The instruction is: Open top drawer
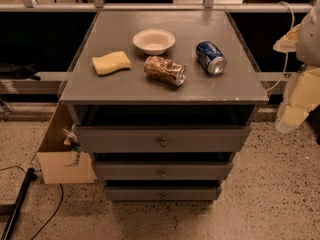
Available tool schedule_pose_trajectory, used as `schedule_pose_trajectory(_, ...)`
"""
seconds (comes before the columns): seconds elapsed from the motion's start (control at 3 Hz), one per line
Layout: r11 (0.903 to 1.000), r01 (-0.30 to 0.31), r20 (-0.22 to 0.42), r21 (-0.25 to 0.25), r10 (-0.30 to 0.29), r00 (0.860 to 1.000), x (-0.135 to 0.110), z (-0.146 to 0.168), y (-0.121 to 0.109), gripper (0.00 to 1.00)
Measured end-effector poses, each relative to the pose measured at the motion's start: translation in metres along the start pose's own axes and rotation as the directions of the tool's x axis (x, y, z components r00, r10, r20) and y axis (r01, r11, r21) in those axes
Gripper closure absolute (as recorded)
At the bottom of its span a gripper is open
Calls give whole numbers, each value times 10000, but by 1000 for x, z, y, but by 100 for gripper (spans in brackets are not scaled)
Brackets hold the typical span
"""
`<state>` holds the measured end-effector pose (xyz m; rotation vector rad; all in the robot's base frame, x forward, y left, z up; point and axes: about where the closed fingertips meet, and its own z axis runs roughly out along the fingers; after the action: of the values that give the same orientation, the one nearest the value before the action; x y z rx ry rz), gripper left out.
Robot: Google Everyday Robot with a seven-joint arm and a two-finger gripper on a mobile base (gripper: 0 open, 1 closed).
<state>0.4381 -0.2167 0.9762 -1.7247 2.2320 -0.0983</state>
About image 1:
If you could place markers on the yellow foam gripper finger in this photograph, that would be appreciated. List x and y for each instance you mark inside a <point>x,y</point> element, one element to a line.
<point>288,42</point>
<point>300,97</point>

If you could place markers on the grey top drawer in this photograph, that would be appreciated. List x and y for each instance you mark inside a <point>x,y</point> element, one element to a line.
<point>111,139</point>

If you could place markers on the grey drawer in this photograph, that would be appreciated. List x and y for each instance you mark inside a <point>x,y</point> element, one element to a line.
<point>163,193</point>
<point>111,139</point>
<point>129,170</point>

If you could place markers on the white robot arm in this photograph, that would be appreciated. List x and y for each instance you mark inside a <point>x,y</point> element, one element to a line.
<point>308,47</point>

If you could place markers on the grey drawer cabinet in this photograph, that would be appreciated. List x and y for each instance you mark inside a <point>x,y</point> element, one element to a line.
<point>129,98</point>

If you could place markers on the grey middle drawer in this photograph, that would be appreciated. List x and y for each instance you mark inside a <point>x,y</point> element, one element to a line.
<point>129,170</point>

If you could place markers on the grey bottom drawer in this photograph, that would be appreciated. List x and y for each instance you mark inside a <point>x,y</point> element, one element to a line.
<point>163,193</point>

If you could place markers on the blue soda can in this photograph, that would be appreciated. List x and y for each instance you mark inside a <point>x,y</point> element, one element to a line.
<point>211,58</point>

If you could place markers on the crushed brown can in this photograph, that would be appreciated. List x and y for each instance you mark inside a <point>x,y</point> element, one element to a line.
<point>165,70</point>

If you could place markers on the white paper bowl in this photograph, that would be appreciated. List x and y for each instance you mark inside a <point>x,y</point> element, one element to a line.
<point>154,41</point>

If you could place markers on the yellow sponge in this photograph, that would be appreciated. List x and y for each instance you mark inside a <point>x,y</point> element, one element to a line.
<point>111,63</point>

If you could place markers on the crumpled trash in box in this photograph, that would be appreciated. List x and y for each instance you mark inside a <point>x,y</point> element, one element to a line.
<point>71,139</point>

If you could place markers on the cardboard box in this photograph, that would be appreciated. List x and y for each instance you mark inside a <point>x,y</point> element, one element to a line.
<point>59,163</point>

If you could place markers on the black bar on floor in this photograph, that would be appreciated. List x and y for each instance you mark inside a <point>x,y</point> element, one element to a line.
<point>11,211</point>

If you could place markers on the metal railing frame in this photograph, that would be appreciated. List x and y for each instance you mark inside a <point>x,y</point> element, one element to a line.
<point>225,5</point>

